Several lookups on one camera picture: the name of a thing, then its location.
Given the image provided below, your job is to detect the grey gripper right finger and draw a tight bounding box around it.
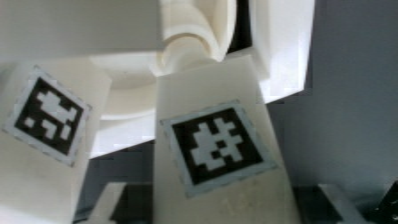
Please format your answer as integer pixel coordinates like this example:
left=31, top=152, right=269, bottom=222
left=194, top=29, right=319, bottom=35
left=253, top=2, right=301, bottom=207
left=299, top=184, right=374, bottom=224

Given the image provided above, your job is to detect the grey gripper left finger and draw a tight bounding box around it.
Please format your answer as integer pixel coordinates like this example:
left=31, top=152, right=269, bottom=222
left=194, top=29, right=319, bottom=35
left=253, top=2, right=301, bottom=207
left=77, top=182, right=127, bottom=224

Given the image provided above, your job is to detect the white stool leg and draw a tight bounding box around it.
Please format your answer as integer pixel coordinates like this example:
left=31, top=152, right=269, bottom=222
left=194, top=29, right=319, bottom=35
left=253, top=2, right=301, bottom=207
left=150, top=33, right=304, bottom=224
left=0, top=59, right=111, bottom=224

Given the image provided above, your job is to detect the white round stool seat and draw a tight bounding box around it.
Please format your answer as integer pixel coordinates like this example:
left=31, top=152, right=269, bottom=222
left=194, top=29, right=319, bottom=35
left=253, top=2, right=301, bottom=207
left=91, top=0, right=239, bottom=121

